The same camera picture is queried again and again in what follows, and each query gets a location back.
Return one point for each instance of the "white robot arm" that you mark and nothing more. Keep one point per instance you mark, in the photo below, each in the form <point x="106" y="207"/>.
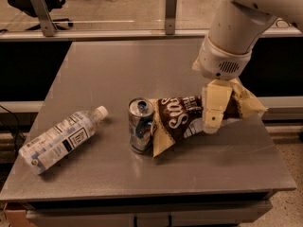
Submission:
<point x="227" y="48"/>

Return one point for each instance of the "metal glass bracket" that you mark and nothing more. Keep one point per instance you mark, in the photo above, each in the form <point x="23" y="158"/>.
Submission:
<point x="47" y="26"/>
<point x="170" y="16"/>

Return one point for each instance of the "brown chip bag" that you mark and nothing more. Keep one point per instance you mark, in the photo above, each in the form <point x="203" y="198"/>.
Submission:
<point x="178" y="118"/>

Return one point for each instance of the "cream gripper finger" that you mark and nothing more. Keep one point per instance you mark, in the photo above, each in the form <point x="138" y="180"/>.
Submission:
<point x="196" y="66"/>
<point x="215" y="97"/>

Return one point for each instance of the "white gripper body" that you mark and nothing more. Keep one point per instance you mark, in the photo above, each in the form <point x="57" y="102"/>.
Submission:
<point x="221" y="62"/>

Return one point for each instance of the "left metal glass bracket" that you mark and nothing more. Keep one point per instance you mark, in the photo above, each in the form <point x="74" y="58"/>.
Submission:
<point x="47" y="26"/>

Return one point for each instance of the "dented silver redbull can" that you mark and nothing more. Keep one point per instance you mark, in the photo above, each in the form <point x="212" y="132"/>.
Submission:
<point x="140" y="112"/>

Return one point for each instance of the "clear plastic water bottle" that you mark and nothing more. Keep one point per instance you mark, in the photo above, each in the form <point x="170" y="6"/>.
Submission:
<point x="50" y="147"/>

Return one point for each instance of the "grey table drawer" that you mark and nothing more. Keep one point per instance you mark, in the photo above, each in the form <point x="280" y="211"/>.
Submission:
<point x="221" y="214"/>

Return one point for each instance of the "middle metal glass bracket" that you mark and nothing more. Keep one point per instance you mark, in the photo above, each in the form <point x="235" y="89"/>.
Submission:
<point x="170" y="16"/>

